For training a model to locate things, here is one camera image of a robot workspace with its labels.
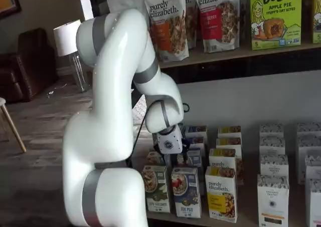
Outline red label granola bag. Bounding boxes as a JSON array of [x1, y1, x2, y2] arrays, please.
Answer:
[[194, 0, 241, 54]]

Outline green white oatmeal box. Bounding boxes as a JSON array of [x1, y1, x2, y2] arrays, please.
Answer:
[[141, 165, 172, 213], [146, 150, 167, 167]]

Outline green Bobo's apple pie box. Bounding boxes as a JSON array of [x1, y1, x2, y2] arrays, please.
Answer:
[[249, 0, 302, 51]]

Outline white shade table lamp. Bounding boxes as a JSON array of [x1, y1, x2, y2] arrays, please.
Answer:
[[53, 19, 90, 93]]

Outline orange label granola bag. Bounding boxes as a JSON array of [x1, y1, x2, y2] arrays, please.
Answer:
[[141, 0, 190, 63]]

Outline blue white oatmeal box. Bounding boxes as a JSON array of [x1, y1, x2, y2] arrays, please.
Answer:
[[176, 148, 205, 195], [171, 166, 202, 219], [187, 136, 207, 152], [182, 125, 208, 139]]

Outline brown leather armchair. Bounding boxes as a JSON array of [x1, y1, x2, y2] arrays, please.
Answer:
[[0, 27, 60, 104]]

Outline yellow snack box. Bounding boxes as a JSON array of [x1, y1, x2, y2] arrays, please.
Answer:
[[312, 0, 321, 45]]

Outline yellow white granola box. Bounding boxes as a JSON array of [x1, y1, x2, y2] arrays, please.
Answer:
[[216, 137, 242, 160], [217, 126, 242, 140], [209, 148, 243, 185], [205, 165, 238, 224]]

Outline blue label white bag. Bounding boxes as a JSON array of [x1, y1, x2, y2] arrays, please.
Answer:
[[106, 0, 146, 15]]

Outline white organic pantry box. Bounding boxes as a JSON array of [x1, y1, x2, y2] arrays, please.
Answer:
[[259, 154, 289, 178], [256, 174, 290, 227], [259, 124, 284, 139], [259, 136, 286, 157]]

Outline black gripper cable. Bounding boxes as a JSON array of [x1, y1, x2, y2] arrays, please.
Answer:
[[126, 100, 191, 169]]

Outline white chair with wooden leg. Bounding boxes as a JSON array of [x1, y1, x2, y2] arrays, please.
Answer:
[[0, 96, 27, 153]]

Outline white granola bag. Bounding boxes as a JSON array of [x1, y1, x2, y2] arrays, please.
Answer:
[[184, 0, 201, 50]]

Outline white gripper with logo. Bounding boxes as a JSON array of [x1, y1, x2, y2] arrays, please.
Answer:
[[153, 126, 192, 168]]

